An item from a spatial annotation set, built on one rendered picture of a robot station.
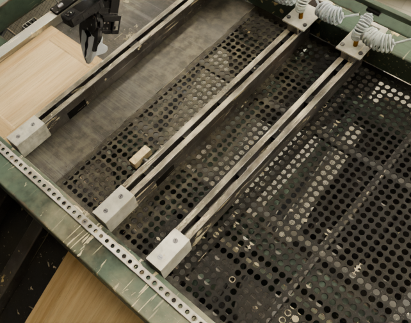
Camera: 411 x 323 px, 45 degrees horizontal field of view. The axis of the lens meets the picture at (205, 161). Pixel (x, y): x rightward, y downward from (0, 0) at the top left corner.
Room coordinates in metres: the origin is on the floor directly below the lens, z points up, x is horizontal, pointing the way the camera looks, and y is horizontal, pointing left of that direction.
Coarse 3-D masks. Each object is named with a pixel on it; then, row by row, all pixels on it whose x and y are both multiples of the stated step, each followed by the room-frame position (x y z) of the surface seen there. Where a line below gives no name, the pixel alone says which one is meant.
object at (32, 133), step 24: (192, 0) 2.07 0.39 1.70; (168, 24) 2.01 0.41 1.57; (120, 48) 1.92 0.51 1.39; (144, 48) 1.96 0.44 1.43; (96, 72) 1.86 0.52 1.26; (120, 72) 1.91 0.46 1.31; (72, 96) 1.78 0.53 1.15; (96, 96) 1.86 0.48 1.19; (48, 120) 1.72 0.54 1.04; (24, 144) 1.68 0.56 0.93
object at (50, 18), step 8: (80, 0) 2.16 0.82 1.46; (48, 16) 2.10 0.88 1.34; (56, 16) 2.09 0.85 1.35; (32, 24) 2.07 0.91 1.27; (40, 24) 2.07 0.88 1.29; (48, 24) 2.08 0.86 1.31; (56, 24) 2.11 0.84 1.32; (24, 32) 2.04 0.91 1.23; (32, 32) 2.04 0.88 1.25; (40, 32) 2.06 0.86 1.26; (16, 40) 2.01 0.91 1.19; (24, 40) 2.02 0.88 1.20; (0, 48) 1.99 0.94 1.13; (8, 48) 1.99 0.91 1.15; (16, 48) 2.00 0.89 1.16; (0, 56) 1.96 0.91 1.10; (8, 56) 1.99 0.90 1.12
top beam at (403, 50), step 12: (252, 0) 2.14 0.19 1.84; (264, 0) 2.09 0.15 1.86; (276, 12) 2.09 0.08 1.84; (288, 12) 2.04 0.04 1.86; (348, 12) 1.96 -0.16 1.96; (312, 24) 1.99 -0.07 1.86; (324, 24) 1.95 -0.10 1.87; (348, 24) 1.92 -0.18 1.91; (324, 36) 1.99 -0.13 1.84; (336, 36) 1.95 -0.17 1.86; (396, 36) 1.87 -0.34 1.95; (396, 48) 1.83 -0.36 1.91; (408, 48) 1.83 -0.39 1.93; (372, 60) 1.91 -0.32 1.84; (384, 60) 1.87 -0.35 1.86; (396, 60) 1.83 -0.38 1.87; (408, 60) 1.80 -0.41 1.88; (396, 72) 1.87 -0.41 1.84; (408, 72) 1.83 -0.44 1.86
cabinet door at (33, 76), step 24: (24, 48) 2.02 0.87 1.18; (48, 48) 2.01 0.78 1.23; (72, 48) 2.01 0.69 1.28; (0, 72) 1.94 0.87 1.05; (24, 72) 1.94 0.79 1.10; (48, 72) 1.93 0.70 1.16; (72, 72) 1.93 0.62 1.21; (0, 96) 1.87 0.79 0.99; (24, 96) 1.86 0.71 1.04; (48, 96) 1.86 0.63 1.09; (0, 120) 1.79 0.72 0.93; (24, 120) 1.79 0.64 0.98
